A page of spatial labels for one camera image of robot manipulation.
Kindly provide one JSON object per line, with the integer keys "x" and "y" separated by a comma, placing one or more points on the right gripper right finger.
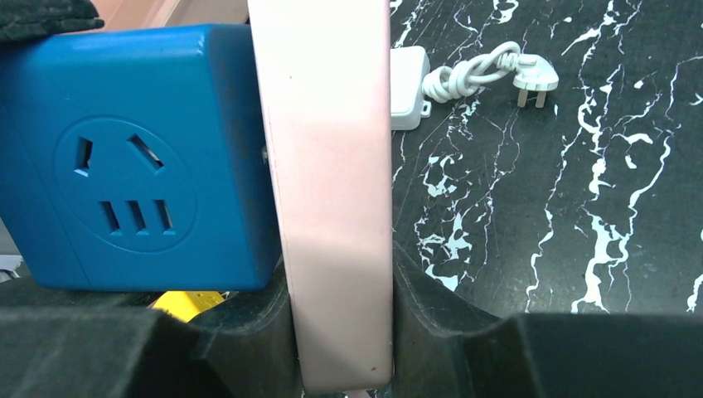
{"x": 446, "y": 347}

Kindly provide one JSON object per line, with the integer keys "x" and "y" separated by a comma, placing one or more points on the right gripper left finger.
{"x": 57, "y": 343}

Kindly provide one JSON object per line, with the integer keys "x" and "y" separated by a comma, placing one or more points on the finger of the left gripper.
{"x": 26, "y": 20}

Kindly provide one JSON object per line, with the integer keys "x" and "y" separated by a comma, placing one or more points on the pink plastic storage box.
{"x": 120, "y": 15}

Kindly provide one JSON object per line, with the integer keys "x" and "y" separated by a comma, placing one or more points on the yellow cube plug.
{"x": 186, "y": 305}

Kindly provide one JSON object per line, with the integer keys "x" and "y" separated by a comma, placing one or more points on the blue cube socket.
{"x": 134, "y": 160}

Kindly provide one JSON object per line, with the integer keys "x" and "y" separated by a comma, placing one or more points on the white power strip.
{"x": 415, "y": 87}

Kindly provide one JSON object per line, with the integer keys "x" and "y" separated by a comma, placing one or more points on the pink power strip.
{"x": 324, "y": 83}

